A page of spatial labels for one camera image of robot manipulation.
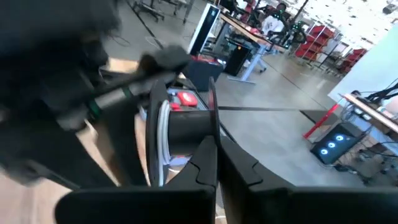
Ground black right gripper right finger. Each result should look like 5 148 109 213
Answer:
219 137 398 224

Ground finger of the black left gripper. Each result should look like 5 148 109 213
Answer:
104 101 149 188

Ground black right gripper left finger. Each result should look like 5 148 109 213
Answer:
55 135 218 224

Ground white cord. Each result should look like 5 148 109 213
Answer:
156 100 172 187

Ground black plastic spool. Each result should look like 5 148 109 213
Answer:
146 77 222 188

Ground computer tower blue lights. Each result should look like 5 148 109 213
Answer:
310 123 364 166

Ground red object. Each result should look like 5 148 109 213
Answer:
176 91 199 108

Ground red pole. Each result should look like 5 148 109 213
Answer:
302 102 342 140

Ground dark storage box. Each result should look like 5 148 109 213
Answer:
183 55 225 93

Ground black computer tower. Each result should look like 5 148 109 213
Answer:
223 43 253 77

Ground white computer tower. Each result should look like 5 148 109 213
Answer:
188 2 222 57

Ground pale partition panel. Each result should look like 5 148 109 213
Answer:
328 24 398 107

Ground red shelving unit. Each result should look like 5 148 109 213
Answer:
294 24 336 62
338 47 368 75

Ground wooden desk white legs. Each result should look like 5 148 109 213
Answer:
217 12 287 85

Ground person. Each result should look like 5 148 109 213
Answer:
261 2 289 35

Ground wooden-top desk with cables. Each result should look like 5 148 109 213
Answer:
340 92 398 135

